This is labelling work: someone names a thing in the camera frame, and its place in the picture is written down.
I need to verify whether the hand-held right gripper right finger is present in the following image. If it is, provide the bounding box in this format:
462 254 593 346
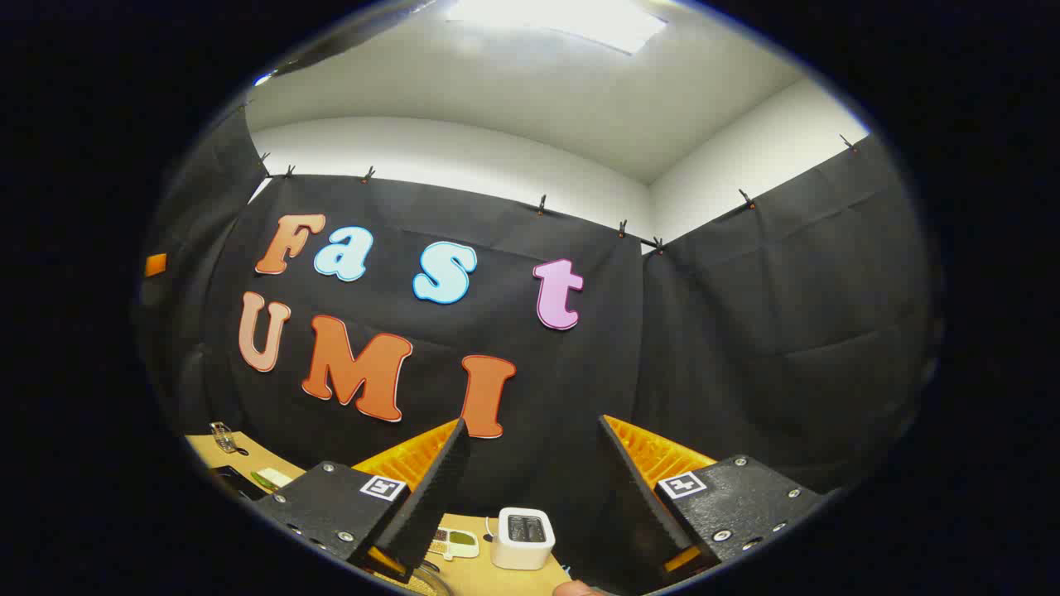
596 414 829 593

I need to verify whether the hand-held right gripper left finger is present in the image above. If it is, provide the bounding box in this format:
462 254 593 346
253 416 471 584

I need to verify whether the black induction cooktop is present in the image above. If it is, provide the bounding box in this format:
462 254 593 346
207 464 270 503

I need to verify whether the white divided bean tray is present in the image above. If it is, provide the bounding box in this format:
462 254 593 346
431 526 481 560

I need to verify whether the row of black cloth clips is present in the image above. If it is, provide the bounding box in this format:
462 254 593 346
240 99 858 253

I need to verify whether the ceiling light panel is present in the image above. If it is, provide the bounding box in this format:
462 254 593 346
443 0 667 55

